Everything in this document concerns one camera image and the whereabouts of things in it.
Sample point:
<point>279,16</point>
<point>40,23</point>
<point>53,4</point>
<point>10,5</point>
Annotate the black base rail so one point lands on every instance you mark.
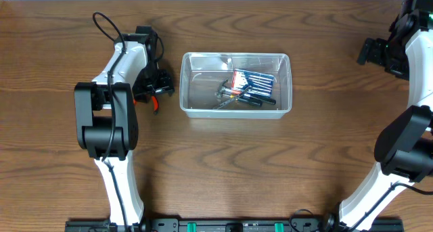
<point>175,225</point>

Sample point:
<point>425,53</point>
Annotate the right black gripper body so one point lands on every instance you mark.
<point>389,55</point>

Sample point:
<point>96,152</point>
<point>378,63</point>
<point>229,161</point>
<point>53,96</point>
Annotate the small claw hammer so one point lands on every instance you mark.
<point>223,89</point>

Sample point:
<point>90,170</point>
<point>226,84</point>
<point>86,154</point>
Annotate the black yellow screwdriver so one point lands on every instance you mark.
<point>250,101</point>

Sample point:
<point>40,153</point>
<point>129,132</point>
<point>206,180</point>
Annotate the orange handled pliers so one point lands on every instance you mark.
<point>154,101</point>

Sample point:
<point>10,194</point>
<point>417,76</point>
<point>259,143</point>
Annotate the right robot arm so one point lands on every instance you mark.
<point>402,155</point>

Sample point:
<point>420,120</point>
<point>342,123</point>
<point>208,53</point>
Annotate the silver black wrench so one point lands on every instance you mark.
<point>232,99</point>

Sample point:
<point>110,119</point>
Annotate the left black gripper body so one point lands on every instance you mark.
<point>159,84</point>

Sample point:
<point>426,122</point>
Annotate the clear plastic container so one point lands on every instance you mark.
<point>203,72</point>

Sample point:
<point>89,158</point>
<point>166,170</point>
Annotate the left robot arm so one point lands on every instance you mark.
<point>107,125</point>

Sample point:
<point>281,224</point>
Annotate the precision screwdriver set case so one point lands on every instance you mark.
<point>261,83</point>

